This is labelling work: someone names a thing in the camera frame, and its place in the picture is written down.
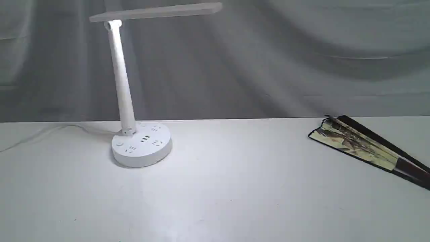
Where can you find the painted folding paper fan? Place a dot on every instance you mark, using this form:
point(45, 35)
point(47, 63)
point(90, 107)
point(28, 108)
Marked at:
point(349, 137)

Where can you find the white desk lamp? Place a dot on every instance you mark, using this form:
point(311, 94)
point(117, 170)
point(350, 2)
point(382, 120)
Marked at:
point(140, 144)

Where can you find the grey backdrop cloth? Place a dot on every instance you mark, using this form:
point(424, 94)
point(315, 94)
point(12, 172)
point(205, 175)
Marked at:
point(253, 59)

